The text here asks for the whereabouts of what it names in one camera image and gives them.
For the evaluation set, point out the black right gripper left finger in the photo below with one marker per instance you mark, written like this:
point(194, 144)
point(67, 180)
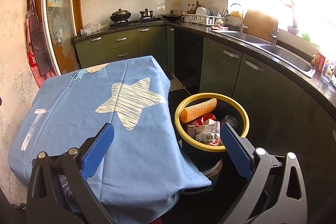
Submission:
point(58, 189)

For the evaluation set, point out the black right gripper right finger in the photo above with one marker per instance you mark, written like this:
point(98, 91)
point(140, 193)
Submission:
point(275, 190)

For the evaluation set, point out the clear plastic cup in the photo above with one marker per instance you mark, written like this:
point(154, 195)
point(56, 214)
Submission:
point(231, 120)

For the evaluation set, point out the silver wrapper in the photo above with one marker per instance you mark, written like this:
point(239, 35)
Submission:
point(208, 133)

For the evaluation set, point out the red soda can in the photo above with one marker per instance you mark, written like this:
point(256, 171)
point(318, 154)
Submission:
point(202, 120)

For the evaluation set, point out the green kitchen cabinets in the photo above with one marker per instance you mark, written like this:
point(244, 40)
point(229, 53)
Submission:
point(287, 111)

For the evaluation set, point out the yellow rimmed dark trash bin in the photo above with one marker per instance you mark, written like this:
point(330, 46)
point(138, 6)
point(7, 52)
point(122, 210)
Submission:
point(208, 157)

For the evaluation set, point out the steel kitchen sink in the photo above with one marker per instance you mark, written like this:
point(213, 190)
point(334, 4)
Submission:
point(280, 53)

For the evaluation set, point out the blue patterned tablecloth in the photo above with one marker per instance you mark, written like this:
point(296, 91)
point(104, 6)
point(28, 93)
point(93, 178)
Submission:
point(144, 169)

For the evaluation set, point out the orange waffle cone sleeve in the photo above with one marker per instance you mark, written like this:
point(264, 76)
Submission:
point(195, 111)

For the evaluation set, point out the red checked hanging apron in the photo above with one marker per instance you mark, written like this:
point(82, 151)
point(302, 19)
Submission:
point(37, 50)

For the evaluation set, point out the glass sliding door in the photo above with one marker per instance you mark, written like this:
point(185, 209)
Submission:
point(59, 25)

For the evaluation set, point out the chrome faucet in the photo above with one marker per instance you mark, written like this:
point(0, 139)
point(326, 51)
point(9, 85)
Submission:
point(275, 33)

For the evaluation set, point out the white plastic bag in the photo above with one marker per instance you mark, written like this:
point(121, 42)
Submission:
point(92, 28)

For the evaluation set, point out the wooden cutting board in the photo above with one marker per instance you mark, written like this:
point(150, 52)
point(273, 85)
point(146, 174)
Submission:
point(258, 24)

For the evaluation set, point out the white dish rack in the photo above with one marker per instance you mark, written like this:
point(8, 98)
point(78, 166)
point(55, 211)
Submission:
point(203, 17)

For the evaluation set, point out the black wok with lid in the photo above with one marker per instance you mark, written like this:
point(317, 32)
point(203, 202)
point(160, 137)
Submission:
point(120, 15)

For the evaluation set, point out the small steel pot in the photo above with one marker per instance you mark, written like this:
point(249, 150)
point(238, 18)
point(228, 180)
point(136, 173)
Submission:
point(146, 14)

